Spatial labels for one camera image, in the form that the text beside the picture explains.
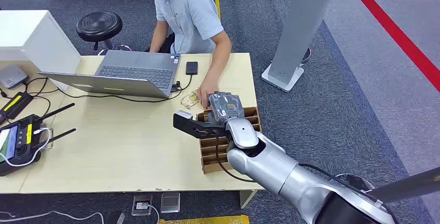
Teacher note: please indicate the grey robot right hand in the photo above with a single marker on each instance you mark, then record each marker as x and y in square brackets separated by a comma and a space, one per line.
[225, 105]

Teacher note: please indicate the person's left hand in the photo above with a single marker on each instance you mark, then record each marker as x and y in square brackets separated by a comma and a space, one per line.
[206, 90]

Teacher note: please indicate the patterned card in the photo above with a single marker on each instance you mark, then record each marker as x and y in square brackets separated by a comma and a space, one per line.
[189, 100]

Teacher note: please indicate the person's right forearm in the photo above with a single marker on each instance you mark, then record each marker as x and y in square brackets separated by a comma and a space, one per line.
[158, 37]

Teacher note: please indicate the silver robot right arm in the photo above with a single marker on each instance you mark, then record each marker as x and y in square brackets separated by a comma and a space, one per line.
[275, 167]

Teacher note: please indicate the person's left forearm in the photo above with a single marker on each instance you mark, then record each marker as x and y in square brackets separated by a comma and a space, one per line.
[220, 57]

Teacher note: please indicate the wooden card organizer box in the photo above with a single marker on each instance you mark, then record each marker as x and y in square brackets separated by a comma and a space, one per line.
[213, 153]

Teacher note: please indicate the person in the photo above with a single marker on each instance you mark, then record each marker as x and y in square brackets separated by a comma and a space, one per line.
[189, 13]

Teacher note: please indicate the black phone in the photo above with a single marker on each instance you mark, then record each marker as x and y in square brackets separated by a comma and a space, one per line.
[191, 68]

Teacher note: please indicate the grey laptop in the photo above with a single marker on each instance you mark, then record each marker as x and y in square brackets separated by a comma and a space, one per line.
[137, 73]

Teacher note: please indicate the grey floor kiosk stand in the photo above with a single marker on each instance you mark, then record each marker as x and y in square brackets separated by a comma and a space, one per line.
[302, 26]

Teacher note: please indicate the metal floor cover plate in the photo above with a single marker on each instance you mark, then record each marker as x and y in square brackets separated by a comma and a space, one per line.
[170, 202]

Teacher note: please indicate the yellow flat object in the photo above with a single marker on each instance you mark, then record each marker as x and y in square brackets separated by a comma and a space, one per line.
[206, 220]

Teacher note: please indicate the black round stool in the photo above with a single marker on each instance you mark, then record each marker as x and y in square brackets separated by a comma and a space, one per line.
[99, 26]

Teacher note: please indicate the floor socket box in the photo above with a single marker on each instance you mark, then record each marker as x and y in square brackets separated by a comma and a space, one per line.
[141, 204]

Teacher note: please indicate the red barrier belt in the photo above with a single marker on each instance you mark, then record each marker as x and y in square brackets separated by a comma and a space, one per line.
[395, 30]

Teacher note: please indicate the white cabinet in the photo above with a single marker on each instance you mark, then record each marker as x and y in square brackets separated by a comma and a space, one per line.
[27, 33]

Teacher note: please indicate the black remote controller with antennas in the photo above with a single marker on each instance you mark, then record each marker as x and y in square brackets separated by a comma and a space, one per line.
[24, 140]

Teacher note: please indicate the black battery yellow label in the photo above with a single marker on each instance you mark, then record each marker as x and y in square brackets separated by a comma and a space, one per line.
[15, 105]

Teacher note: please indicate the grey flat router box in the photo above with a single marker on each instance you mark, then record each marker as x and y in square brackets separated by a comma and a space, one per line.
[12, 76]

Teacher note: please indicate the dark grey metal bar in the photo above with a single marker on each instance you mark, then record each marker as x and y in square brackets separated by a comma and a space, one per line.
[412, 183]

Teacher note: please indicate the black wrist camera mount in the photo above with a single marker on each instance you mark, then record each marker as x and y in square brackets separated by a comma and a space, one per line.
[192, 126]

